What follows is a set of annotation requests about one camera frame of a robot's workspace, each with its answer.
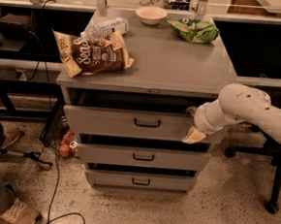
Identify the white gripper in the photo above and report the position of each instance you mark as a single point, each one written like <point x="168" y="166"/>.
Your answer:
<point x="200" y="121"/>

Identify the grey top drawer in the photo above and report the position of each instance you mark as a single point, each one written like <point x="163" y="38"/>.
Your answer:
<point x="130" y="124"/>

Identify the grey drawer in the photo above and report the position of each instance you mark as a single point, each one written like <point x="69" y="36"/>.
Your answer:
<point x="142" y="157"/>
<point x="140" y="181"/>
<point x="130" y="124"/>

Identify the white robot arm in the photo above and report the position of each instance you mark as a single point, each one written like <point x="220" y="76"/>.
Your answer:
<point x="236" y="103"/>

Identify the grey metal drawer cabinet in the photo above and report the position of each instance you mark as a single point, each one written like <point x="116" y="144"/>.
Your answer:
<point x="168" y="75"/>

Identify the grey bottom drawer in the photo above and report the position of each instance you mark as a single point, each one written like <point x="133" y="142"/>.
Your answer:
<point x="140" y="181"/>

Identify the grey middle drawer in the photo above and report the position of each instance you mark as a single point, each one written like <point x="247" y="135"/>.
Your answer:
<point x="142" y="157"/>

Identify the green chip bag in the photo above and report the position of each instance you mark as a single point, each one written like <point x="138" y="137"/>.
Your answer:
<point x="194" y="31"/>

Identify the black rolling chair base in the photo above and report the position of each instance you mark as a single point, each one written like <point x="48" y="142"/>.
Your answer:
<point x="270" y="148"/>

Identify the white ceramic bowl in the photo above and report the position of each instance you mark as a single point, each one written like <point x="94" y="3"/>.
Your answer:
<point x="151" y="15"/>

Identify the orange soda cans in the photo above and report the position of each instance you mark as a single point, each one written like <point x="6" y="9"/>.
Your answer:
<point x="67" y="144"/>

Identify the clear plastic water bottle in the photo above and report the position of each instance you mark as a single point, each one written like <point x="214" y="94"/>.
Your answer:
<point x="97" y="29"/>

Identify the brown sea salt chip bag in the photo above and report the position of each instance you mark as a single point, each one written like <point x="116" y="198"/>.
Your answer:
<point x="85" y="57"/>

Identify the black grabber stick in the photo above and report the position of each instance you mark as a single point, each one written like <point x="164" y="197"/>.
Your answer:
<point x="35" y="156"/>

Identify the dark box under bench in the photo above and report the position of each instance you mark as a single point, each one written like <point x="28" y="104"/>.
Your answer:
<point x="15" y="27"/>

